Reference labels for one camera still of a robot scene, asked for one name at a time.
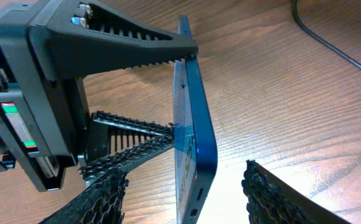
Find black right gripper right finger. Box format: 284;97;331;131
241;160;349;224

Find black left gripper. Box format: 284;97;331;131
0;1;89;192

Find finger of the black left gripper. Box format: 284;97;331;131
29;0;199;80
78;111;174;187

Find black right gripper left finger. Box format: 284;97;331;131
41;170;128;224

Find blue smartphone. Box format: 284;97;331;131
172;14;218;224

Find black charger cable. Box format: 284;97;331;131
292;0;361;80

